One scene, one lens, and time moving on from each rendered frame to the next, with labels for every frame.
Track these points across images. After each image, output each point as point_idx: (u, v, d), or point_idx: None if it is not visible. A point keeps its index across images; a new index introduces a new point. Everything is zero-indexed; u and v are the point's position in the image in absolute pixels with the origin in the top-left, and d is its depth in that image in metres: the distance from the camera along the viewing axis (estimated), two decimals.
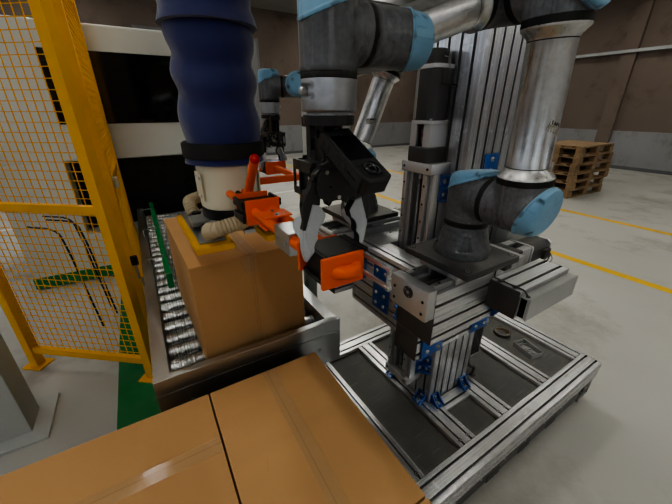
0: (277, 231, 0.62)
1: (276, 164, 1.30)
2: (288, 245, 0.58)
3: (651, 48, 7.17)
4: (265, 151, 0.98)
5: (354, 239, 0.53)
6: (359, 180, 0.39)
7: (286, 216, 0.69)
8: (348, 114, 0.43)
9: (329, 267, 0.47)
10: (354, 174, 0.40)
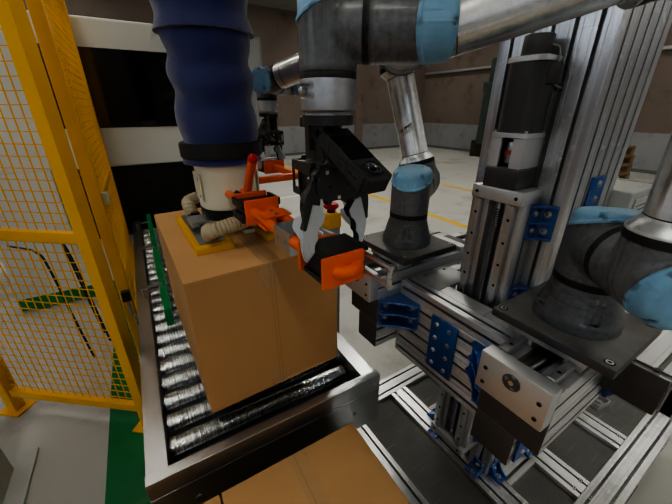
0: (277, 231, 0.62)
1: (274, 162, 1.30)
2: (288, 245, 0.58)
3: (669, 47, 6.91)
4: (263, 150, 0.97)
5: (354, 238, 0.53)
6: (361, 180, 0.39)
7: (285, 215, 0.68)
8: (347, 114, 0.43)
9: (330, 266, 0.46)
10: (355, 174, 0.40)
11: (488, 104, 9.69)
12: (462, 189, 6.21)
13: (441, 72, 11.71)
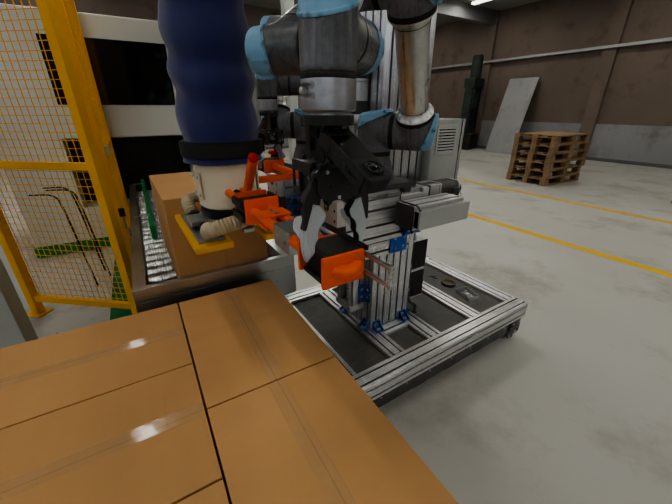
0: (277, 230, 0.61)
1: (274, 162, 1.30)
2: (288, 244, 0.58)
3: (630, 44, 7.42)
4: (263, 149, 0.97)
5: (354, 238, 0.53)
6: (361, 179, 0.39)
7: (285, 214, 0.68)
8: (348, 114, 0.43)
9: (330, 266, 0.46)
10: (356, 173, 0.40)
11: (469, 99, 10.21)
12: None
13: None
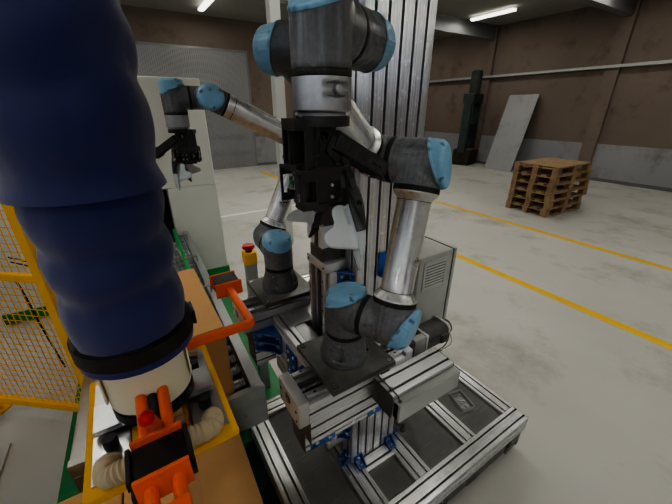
0: None
1: (229, 285, 1.06)
2: None
3: (633, 64, 7.24)
4: (195, 322, 0.74)
5: None
6: (386, 166, 0.49)
7: None
8: None
9: None
10: (381, 162, 0.48)
11: (468, 115, 10.02)
12: (433, 201, 6.54)
13: None
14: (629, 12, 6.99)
